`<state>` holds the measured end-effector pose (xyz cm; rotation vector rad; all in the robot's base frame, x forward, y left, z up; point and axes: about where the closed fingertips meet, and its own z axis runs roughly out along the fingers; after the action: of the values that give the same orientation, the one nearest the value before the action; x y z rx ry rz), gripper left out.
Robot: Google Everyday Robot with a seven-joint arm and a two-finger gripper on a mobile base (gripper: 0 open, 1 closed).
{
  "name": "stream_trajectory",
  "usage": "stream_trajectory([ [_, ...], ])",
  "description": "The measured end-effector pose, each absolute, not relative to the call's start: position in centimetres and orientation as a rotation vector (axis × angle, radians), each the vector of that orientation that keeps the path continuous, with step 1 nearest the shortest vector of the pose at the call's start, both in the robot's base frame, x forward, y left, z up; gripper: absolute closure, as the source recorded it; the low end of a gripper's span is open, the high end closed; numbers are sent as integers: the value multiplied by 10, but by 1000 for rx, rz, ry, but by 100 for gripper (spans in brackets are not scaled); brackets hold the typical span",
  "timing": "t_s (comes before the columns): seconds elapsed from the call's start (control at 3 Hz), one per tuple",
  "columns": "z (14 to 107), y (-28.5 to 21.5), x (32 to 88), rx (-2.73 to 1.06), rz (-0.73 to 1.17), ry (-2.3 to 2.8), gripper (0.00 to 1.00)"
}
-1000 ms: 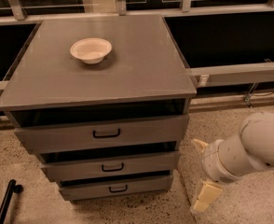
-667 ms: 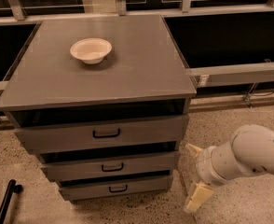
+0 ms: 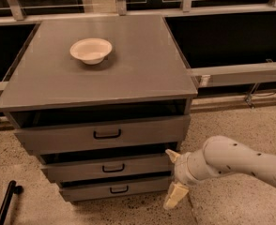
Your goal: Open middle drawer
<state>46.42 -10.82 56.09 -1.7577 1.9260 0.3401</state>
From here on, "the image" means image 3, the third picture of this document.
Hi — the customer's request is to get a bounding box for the metal railing frame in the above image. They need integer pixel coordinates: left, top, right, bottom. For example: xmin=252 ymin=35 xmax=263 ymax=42
xmin=0 ymin=0 xmax=276 ymax=127

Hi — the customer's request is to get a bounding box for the black bar object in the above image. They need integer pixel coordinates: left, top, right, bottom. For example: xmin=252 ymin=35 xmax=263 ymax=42
xmin=0 ymin=180 xmax=23 ymax=225

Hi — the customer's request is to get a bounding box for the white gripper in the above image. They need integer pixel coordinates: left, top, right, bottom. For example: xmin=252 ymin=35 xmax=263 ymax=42
xmin=163 ymin=149 xmax=197 ymax=210

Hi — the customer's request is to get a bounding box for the grey bottom drawer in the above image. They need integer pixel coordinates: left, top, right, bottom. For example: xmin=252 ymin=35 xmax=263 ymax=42
xmin=59 ymin=175 xmax=171 ymax=202

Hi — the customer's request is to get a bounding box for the grey drawer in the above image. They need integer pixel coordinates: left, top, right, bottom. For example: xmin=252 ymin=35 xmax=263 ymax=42
xmin=15 ymin=115 xmax=191 ymax=155
xmin=59 ymin=175 xmax=171 ymax=202
xmin=41 ymin=153 xmax=174 ymax=183

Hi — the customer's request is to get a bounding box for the grey top drawer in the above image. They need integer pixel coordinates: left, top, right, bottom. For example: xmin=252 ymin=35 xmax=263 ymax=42
xmin=15 ymin=115 xmax=191 ymax=155

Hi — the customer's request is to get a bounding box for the white bowl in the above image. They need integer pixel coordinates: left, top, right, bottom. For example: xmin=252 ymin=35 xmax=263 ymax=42
xmin=69 ymin=38 xmax=113 ymax=65

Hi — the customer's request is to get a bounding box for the grey drawer cabinet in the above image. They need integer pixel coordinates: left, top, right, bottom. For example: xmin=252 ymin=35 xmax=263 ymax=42
xmin=0 ymin=15 xmax=197 ymax=189

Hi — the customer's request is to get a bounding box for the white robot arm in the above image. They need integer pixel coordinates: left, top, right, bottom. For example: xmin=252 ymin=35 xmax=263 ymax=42
xmin=163 ymin=136 xmax=276 ymax=210

